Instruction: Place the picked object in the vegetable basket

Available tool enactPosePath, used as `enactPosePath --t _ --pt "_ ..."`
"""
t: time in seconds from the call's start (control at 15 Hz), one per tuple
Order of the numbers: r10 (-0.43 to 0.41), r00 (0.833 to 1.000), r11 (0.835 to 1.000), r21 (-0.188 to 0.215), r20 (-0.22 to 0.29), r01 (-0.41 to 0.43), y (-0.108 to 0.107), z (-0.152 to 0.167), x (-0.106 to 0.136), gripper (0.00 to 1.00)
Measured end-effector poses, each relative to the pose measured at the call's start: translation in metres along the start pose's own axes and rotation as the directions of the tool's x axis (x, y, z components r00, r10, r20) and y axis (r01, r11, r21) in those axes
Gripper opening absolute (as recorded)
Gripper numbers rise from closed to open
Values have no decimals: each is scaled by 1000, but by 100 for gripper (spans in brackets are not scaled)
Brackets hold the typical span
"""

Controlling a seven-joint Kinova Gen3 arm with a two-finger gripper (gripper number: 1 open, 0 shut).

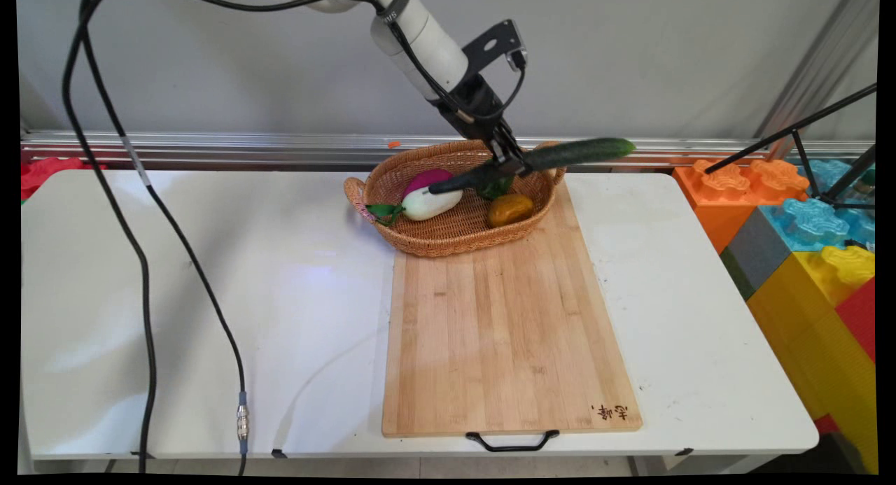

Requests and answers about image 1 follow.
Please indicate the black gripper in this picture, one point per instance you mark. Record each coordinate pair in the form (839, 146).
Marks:
(476, 107)

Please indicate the long dark green cucumber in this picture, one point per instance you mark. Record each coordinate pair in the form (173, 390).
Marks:
(581, 152)

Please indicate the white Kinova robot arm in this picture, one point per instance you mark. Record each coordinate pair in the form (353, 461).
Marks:
(420, 37)

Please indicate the green bell pepper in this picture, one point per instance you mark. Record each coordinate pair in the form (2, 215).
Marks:
(498, 188)

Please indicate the yellow bell pepper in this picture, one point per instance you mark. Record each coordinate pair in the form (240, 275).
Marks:
(509, 210)

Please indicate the white and purple turnip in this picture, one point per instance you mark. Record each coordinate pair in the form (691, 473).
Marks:
(430, 204)

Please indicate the bamboo cutting board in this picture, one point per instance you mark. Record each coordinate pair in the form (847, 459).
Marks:
(504, 331)

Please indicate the orange foam block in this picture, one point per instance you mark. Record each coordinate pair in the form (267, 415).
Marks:
(714, 205)

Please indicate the grey foam block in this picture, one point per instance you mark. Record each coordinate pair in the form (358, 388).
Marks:
(752, 250)

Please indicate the black tripod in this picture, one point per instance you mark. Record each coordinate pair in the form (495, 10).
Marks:
(805, 149)

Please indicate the blue foam block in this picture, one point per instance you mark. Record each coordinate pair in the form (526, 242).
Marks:
(812, 222)

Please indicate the red foam block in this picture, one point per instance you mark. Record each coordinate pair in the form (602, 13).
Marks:
(45, 173)
(859, 317)

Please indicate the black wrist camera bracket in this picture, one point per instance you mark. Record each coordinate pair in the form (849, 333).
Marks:
(490, 45)

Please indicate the aluminium frame rail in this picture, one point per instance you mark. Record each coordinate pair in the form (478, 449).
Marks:
(210, 149)

